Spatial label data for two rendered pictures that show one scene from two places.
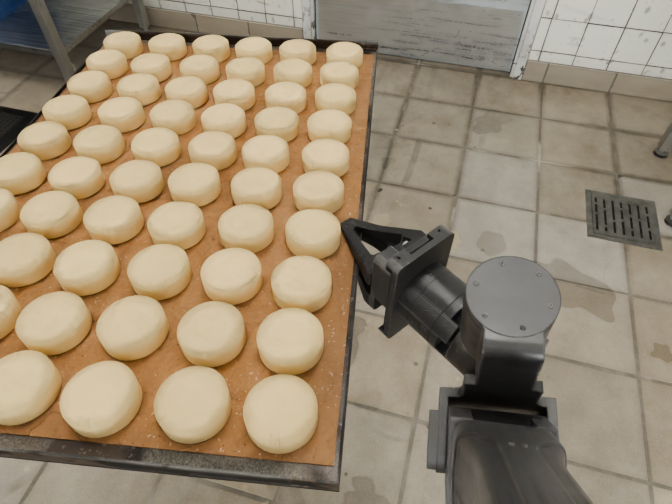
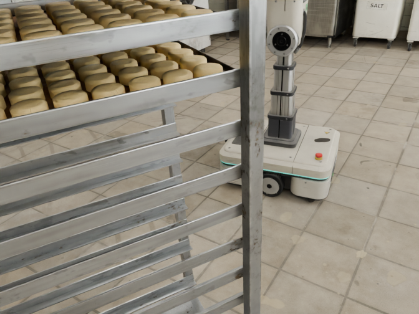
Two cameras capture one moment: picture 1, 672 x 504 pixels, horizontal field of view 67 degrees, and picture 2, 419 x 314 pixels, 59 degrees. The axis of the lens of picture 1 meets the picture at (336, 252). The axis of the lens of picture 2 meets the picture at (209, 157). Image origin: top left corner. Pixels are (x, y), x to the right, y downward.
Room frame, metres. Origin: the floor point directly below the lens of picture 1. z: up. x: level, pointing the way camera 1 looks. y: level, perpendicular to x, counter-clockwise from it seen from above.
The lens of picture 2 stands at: (-0.80, 2.28, 1.34)
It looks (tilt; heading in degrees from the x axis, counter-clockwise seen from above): 31 degrees down; 289
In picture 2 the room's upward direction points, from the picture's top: 4 degrees counter-clockwise
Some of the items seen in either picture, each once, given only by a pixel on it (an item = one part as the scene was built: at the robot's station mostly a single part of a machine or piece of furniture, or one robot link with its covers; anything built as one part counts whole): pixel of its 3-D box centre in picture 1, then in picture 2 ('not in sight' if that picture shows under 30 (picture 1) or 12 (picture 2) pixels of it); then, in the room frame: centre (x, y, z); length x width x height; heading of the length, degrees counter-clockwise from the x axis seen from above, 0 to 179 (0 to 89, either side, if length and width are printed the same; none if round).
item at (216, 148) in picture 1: (212, 150); not in sight; (0.43, 0.13, 1.00); 0.05 x 0.05 x 0.02
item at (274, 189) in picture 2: not in sight; (270, 183); (-0.54, 0.50, 0.08); 0.16 x 0.06 x 0.16; 174
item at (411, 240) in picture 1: (377, 259); not in sight; (0.29, -0.04, 0.99); 0.09 x 0.07 x 0.07; 40
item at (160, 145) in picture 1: (156, 147); not in sight; (0.44, 0.19, 1.00); 0.05 x 0.05 x 0.02
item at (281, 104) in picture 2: not in sight; (282, 119); (-0.57, 0.26, 0.38); 0.13 x 0.13 x 0.40; 84
